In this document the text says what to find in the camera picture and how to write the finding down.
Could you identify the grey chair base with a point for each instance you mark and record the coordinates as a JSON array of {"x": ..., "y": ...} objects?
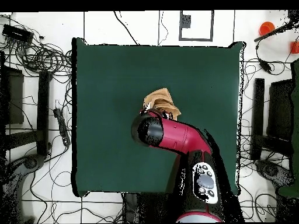
[
  {"x": 30, "y": 163},
  {"x": 271, "y": 171}
]

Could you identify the dark green cloth piece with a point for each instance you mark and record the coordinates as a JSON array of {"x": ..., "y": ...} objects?
[{"x": 295, "y": 116}]

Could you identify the dark grey square block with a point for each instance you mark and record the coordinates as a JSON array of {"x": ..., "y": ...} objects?
[{"x": 185, "y": 21}]

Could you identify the black electronics box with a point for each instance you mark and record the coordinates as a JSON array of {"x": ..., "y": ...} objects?
[{"x": 17, "y": 33}]

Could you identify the orange block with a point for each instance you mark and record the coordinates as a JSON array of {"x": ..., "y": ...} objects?
[{"x": 294, "y": 47}]

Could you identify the orange cup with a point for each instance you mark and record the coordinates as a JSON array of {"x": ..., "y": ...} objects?
[{"x": 266, "y": 28}]

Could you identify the black power strip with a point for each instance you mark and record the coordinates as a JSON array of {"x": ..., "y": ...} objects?
[{"x": 62, "y": 127}]

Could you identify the tan terry towel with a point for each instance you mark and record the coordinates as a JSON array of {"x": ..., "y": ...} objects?
[{"x": 161, "y": 98}]

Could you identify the black flat panel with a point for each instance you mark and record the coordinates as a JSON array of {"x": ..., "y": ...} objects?
[
  {"x": 14, "y": 98},
  {"x": 280, "y": 109}
]

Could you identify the black power adapter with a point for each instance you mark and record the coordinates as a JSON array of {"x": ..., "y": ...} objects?
[{"x": 265, "y": 66}]

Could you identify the black rod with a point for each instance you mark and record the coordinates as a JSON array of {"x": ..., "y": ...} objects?
[{"x": 271, "y": 33}]

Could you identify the grey square frame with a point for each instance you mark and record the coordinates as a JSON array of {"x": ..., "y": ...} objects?
[{"x": 196, "y": 39}]

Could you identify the black upright bar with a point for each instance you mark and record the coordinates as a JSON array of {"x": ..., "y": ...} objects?
[
  {"x": 43, "y": 112},
  {"x": 258, "y": 116}
]

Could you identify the dark green table cloth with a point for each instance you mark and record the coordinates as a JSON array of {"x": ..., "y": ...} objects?
[{"x": 105, "y": 93}]

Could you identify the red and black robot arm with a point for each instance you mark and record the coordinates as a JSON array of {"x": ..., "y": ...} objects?
[{"x": 177, "y": 137}]

